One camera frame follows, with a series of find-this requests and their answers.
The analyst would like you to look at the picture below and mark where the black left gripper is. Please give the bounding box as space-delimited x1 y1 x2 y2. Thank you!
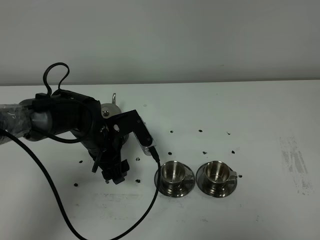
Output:
82 119 130 185

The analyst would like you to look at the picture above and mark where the stainless steel teapot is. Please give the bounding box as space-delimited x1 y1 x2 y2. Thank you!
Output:
100 93 129 146

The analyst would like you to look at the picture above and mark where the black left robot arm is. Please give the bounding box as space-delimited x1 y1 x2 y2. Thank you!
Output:
0 90 130 184

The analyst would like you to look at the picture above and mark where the left stainless steel teacup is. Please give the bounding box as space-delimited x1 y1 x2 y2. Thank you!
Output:
160 160 194 186

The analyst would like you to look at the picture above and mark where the stainless steel teacup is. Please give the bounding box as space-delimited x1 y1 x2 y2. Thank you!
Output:
160 160 194 186
204 161 238 185

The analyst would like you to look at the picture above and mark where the left stainless steel saucer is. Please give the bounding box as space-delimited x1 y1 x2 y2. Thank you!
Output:
154 170 196 198

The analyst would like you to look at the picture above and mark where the stainless steel saucer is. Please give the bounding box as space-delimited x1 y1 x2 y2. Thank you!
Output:
154 170 196 198
196 162 238 198

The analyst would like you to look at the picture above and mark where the right stainless steel teacup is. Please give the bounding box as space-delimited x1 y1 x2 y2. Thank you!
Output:
204 161 238 185

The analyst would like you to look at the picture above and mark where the right stainless steel saucer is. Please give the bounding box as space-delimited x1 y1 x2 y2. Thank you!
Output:
196 162 238 198

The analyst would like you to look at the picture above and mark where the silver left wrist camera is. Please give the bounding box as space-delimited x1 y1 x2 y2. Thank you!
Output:
105 110 156 157

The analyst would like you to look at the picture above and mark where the black left camera cable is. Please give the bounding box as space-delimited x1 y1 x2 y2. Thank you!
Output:
0 62 162 240

